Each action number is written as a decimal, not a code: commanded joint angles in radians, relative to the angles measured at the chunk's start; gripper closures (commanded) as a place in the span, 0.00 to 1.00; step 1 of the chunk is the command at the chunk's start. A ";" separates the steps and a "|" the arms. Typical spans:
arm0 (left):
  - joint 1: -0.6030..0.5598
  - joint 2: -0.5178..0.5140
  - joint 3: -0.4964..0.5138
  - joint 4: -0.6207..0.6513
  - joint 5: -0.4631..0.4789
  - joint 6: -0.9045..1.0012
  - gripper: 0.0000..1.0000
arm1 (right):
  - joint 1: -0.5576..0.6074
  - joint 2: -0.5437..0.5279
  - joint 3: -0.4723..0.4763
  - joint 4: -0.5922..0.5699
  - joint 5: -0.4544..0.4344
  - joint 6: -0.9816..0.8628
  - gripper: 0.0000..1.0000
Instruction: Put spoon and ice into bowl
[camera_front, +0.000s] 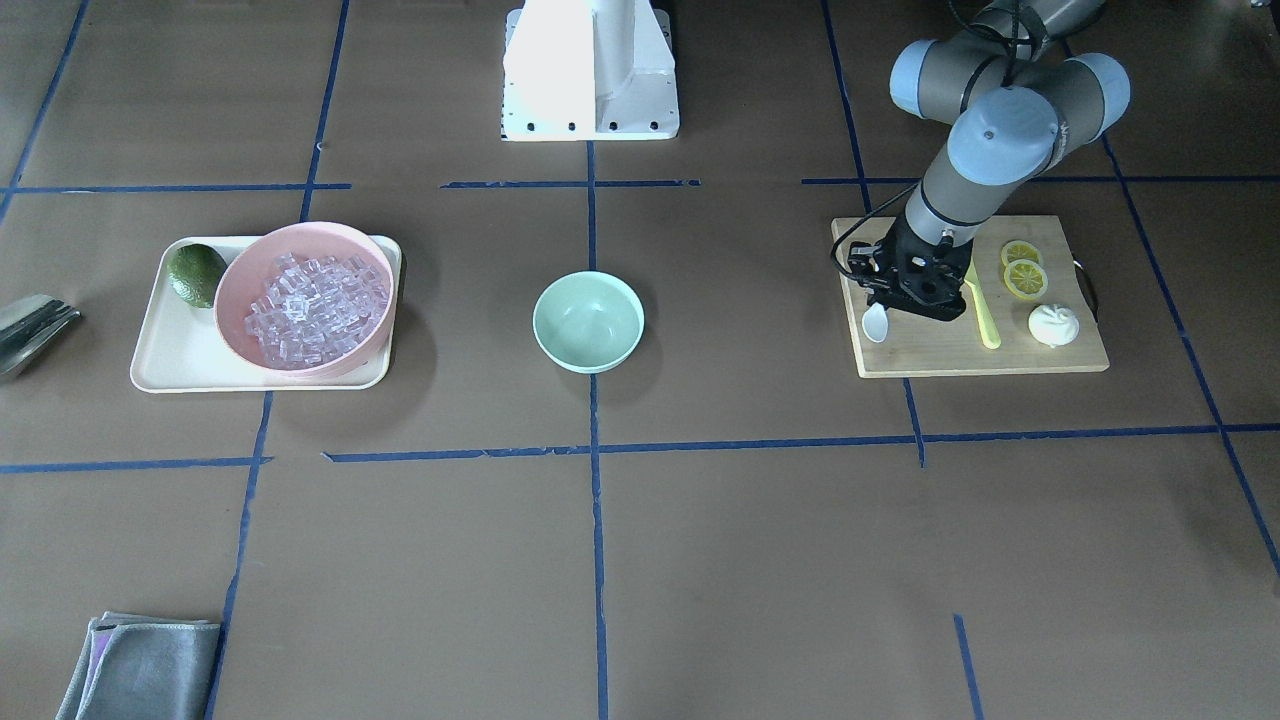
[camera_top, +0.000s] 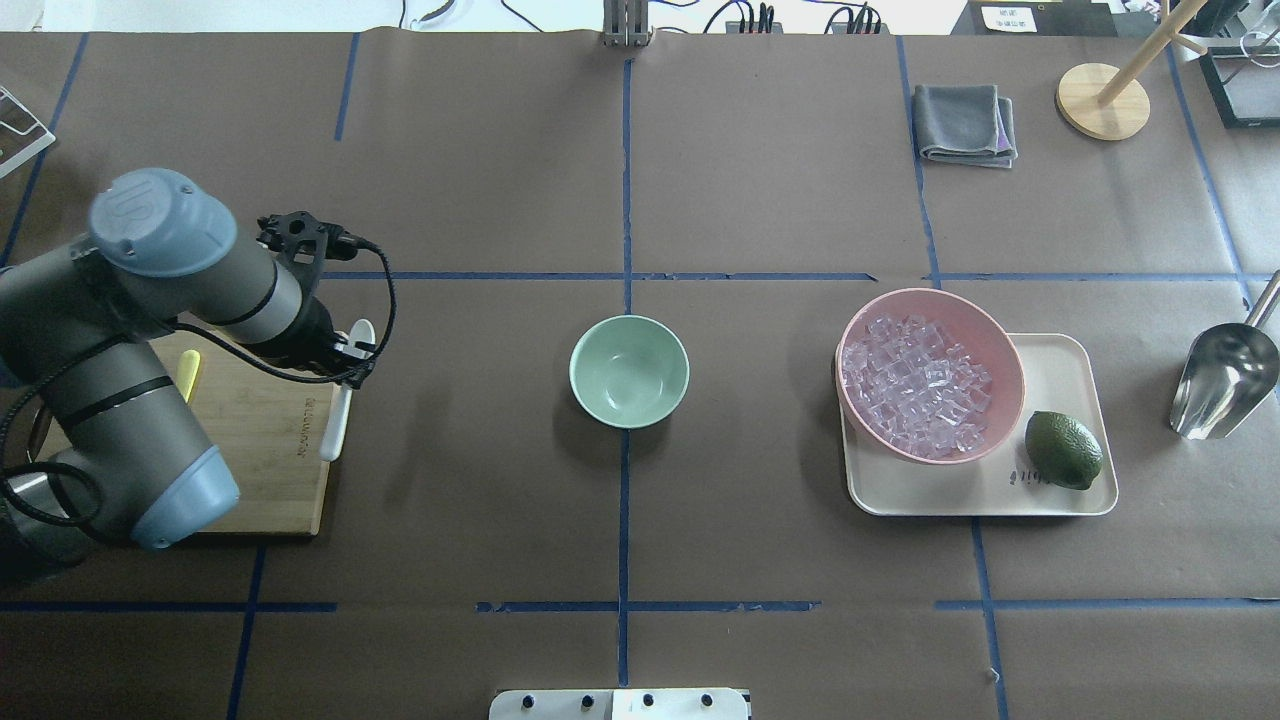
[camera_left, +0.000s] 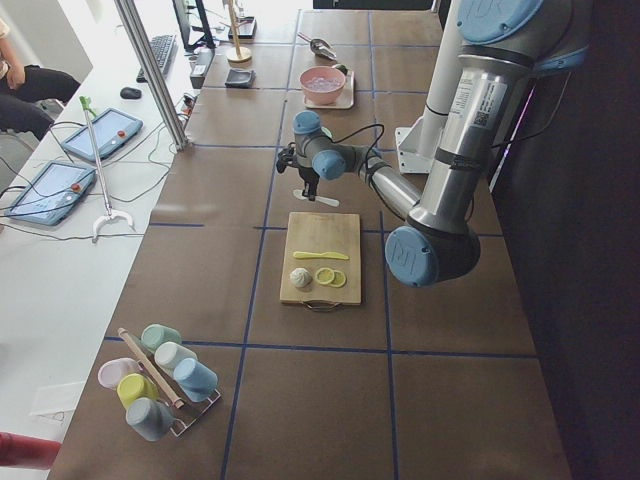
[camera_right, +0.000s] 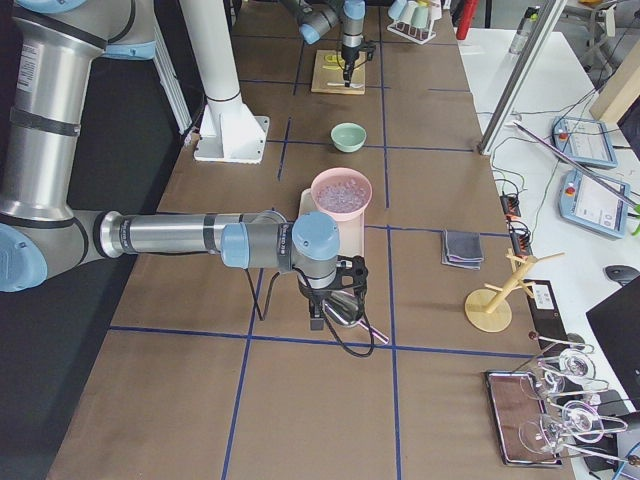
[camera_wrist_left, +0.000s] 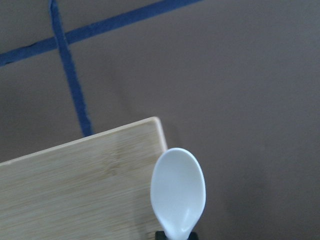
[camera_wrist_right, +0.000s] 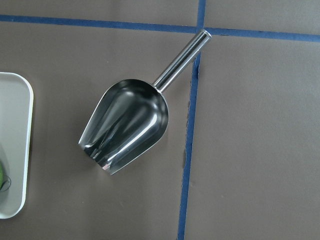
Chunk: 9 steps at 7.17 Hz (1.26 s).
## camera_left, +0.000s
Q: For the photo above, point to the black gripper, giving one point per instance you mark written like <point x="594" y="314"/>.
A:
<point x="306" y="176"/>

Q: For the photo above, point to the white plastic spoon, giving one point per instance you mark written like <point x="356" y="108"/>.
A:
<point x="299" y="194"/>

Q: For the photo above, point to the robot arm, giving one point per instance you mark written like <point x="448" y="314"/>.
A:
<point x="487" y="48"/>

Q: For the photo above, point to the pink bowl of ice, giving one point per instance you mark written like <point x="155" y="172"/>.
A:
<point x="322" y="85"/>

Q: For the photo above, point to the metal ice scoop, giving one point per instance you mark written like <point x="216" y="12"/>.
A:
<point x="319" y="47"/>

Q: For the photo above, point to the wooden cutting board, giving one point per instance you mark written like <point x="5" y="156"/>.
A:
<point x="321" y="232"/>

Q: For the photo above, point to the yellow plastic knife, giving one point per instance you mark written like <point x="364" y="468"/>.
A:
<point x="321" y="255"/>

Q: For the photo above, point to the beige plastic tray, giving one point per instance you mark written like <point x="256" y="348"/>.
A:
<point x="344" y="101"/>

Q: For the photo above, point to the white garlic bulb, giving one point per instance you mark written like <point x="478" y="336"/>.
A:
<point x="301" y="279"/>

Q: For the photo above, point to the lemon slices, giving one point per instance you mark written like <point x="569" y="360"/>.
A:
<point x="330" y="277"/>

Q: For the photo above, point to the green avocado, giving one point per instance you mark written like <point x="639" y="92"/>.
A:
<point x="342" y="68"/>

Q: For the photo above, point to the folded grey cloth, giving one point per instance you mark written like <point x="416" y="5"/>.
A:
<point x="240" y="78"/>

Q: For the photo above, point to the wooden stand with round base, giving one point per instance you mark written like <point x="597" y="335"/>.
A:
<point x="238" y="53"/>

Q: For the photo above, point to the black tray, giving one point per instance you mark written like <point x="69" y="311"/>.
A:
<point x="246" y="28"/>

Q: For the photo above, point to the black keyboard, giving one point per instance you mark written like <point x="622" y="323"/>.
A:
<point x="164" y="49"/>

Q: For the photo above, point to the black computer mouse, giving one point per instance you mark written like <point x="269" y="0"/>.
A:
<point x="130" y="93"/>

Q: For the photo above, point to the far blue teach pendant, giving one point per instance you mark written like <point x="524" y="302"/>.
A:
<point x="112" y="128"/>

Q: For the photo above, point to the blue teach pendant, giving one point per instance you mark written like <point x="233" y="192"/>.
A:
<point x="53" y="194"/>
<point x="112" y="128"/>

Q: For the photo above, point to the green cup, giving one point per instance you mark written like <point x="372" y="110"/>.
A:
<point x="154" y="335"/>

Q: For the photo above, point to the white cup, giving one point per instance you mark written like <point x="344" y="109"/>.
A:
<point x="169" y="354"/>

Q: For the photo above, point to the blue cup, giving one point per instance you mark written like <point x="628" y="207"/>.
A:
<point x="196" y="380"/>

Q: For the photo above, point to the reacher grabber tool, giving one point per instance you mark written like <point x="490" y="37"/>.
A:
<point x="111" y="215"/>

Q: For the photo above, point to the near blue teach pendant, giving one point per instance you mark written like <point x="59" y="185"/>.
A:
<point x="53" y="194"/>

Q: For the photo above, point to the yellow cup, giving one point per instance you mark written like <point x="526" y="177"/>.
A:
<point x="135" y="386"/>

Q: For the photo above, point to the pink cup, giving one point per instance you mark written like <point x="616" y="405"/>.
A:
<point x="113" y="371"/>

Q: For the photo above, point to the grey cup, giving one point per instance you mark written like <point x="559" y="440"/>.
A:
<point x="150" y="418"/>

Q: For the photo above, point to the person in black trousers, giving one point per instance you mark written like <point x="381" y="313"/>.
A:
<point x="22" y="86"/>

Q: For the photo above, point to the red object at corner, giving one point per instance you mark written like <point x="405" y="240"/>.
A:
<point x="18" y="451"/>

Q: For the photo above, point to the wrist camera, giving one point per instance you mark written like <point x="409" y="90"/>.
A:
<point x="286" y="158"/>

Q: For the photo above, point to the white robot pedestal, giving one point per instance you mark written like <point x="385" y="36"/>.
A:
<point x="416" y="145"/>

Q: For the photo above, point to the aluminium frame post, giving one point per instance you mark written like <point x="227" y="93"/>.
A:
<point x="141" y="45"/>

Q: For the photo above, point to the wire cup rack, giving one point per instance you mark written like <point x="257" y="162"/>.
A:
<point x="178" y="421"/>

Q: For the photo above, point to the wooden rack handle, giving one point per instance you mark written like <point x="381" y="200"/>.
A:
<point x="143" y="357"/>

